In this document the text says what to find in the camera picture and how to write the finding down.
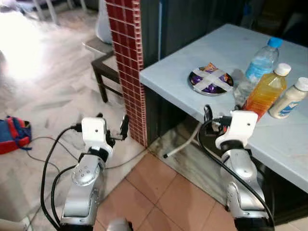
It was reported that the orange juice bottle white cap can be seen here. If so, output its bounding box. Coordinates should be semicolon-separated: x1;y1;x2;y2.
242;63;292;121

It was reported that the round metal bowl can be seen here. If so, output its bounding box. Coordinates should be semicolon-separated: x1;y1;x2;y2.
188;67;235;97

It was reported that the purple snack packet white tape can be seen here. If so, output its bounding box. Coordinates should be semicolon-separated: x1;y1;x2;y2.
192;63;231;93

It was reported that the dark wooden chair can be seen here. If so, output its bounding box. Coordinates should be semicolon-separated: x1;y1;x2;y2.
83;38;124;103

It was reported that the red tiled pillar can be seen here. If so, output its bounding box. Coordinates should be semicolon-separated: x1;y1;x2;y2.
105;0;148;147

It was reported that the clear water bottle blue cap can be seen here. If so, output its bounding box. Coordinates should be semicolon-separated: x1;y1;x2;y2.
234;37;283;109

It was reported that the grey folding table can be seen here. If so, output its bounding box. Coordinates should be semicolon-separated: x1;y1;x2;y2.
140;24;308;193

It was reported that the white bottle blue label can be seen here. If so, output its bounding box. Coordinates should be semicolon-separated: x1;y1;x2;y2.
269;77;308;119

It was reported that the blue and red backpack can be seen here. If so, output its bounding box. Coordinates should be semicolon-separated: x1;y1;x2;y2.
0;115;32;155

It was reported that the grey robot leg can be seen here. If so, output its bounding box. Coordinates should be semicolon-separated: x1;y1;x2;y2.
107;218;133;231

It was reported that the white rounded object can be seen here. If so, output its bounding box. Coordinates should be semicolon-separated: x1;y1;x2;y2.
95;0;114;44

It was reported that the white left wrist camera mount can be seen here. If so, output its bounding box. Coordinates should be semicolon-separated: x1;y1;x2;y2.
81;117;114;154

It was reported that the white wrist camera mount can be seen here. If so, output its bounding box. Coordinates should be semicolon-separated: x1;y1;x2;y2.
215;111;258;150
81;117;114;154

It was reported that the thin black floor cable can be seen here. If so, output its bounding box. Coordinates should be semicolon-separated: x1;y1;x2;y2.
22;136;147;170

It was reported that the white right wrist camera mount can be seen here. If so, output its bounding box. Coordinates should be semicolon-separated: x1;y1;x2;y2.
215;111;258;150

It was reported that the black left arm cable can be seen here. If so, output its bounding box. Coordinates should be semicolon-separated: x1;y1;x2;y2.
40;124;83;229

